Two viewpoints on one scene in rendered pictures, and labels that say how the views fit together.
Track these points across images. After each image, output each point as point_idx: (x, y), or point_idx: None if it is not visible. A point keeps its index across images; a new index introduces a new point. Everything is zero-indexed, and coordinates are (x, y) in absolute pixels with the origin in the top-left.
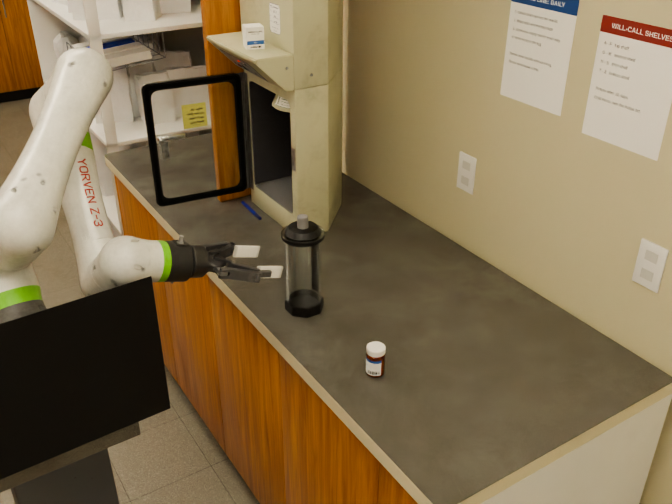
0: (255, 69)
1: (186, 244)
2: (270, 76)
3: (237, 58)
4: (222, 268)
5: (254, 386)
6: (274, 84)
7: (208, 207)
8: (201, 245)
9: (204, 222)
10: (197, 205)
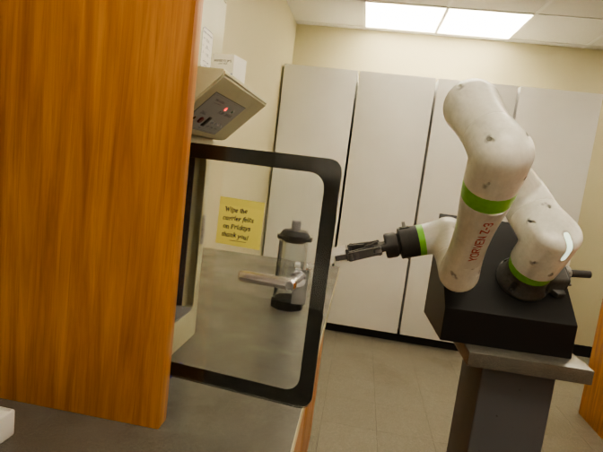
0: (237, 117)
1: (400, 227)
2: (246, 121)
3: (236, 104)
4: (377, 239)
5: (299, 431)
6: (221, 134)
7: (200, 421)
8: (385, 233)
9: (247, 399)
10: (207, 435)
